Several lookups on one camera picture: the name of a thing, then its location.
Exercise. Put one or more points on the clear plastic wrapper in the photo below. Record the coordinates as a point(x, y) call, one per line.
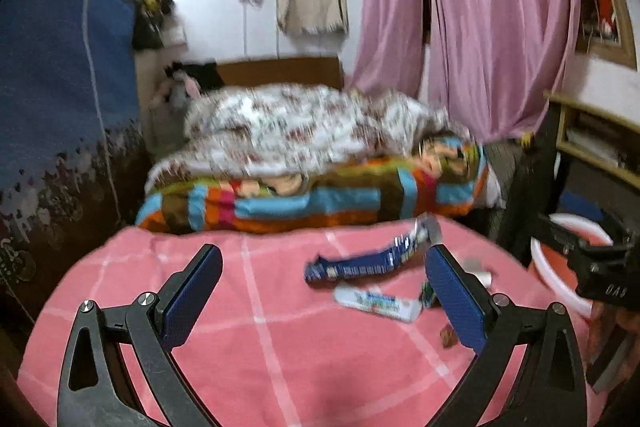
point(477, 272)

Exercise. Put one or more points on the orange bin with white rim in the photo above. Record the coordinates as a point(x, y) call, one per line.
point(542, 267)

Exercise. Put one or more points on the green box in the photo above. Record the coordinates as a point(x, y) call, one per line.
point(427, 294)

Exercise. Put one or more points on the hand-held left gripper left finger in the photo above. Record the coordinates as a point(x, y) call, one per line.
point(195, 297)

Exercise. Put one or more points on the black hanging bag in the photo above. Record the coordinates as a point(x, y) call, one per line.
point(147, 29)

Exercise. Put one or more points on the stack of papers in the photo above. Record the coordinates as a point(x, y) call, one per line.
point(595, 147)

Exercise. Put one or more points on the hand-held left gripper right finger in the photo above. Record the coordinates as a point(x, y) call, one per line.
point(452, 294)

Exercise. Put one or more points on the white printed tube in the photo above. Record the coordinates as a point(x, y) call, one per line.
point(375, 302)

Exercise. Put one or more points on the pile of clothes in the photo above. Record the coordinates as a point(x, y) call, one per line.
point(195, 77)

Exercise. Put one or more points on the pink checked blanket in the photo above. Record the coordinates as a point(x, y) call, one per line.
point(300, 357)

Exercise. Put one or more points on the dried orange peel piece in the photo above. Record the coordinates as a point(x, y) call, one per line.
point(448, 337)

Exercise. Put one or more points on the wooden desk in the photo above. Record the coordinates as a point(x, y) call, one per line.
point(595, 107)

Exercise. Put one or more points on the black mesh chair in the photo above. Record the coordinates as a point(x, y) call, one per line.
point(502, 187)

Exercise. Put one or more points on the floral quilt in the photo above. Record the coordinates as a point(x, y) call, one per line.
point(290, 127)

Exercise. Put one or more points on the wooden headboard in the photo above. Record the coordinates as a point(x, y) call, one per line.
point(285, 72)

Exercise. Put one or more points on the pink curtain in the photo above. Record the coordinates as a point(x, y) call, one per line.
point(480, 17)

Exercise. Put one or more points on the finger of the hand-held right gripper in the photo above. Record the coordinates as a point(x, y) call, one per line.
point(562, 237)

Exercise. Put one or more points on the beige hanging towel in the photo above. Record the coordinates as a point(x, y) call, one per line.
point(312, 4)

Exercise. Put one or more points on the blue toothpaste tube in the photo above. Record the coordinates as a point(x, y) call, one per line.
point(360, 264)

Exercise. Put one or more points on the blue fabric wardrobe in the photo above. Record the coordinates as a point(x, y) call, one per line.
point(55, 82)

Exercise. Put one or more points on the colourful patchwork bed sheet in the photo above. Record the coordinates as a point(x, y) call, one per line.
point(340, 202)

